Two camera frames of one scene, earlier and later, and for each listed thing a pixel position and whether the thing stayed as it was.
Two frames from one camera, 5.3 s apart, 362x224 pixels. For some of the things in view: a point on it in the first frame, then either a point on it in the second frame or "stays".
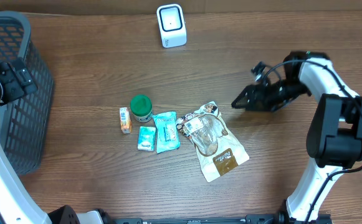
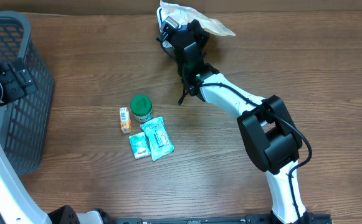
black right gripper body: [282, 89] -> [201, 38]
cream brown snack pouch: [218, 152] -> [183, 16]
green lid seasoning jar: [141, 107] stays
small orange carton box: [125, 119] stays
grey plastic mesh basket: [23, 125] stays
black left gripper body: [12, 84] stays
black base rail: [247, 219] stays
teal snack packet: [167, 138] -> [161, 144]
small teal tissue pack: [146, 139] -> [139, 146]
